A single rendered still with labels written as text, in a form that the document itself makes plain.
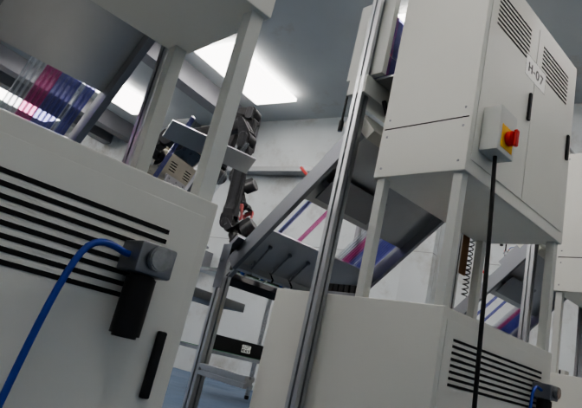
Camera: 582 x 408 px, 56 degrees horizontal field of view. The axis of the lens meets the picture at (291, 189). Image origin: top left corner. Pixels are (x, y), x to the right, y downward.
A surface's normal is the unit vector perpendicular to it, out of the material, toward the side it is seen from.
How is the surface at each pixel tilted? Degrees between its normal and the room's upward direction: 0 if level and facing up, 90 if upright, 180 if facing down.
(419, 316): 90
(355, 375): 90
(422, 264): 90
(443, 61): 90
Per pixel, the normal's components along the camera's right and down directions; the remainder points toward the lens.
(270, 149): -0.52, -0.36
